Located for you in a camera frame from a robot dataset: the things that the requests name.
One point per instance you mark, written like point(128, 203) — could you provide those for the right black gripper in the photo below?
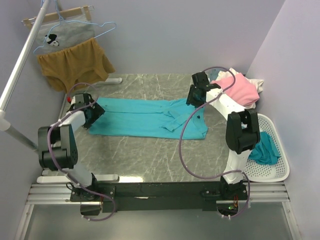
point(194, 95)

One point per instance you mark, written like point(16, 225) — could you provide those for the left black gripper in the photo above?
point(95, 113)

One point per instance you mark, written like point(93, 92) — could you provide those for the turquoise polo shirt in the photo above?
point(167, 119)

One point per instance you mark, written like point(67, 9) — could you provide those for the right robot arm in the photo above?
point(242, 128)

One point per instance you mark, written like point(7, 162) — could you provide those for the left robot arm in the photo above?
point(57, 149)

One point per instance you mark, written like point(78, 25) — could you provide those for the grey-blue folded shirt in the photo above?
point(213, 74)

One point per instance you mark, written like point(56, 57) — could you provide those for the pink folded shirt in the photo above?
point(240, 92)

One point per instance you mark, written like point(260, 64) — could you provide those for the brown mustard shirt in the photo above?
point(83, 63)

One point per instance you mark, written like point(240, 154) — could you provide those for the cream white shirt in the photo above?
point(257, 85)

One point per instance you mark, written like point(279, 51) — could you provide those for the grey panda shirt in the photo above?
point(55, 37)

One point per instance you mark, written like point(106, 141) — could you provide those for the white clothes rack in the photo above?
point(27, 102)

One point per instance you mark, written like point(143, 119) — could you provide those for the teal shirt in basket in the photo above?
point(265, 152)

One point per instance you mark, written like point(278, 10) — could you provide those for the black base beam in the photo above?
point(148, 196)

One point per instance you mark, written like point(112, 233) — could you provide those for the white laundry basket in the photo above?
point(266, 173)

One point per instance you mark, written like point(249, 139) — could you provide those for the wooden clip hanger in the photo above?
point(65, 14)

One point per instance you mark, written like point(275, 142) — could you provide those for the light blue wire hanger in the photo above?
point(100, 29)

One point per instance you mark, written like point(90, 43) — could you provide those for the aluminium rail frame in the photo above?
point(58, 194)

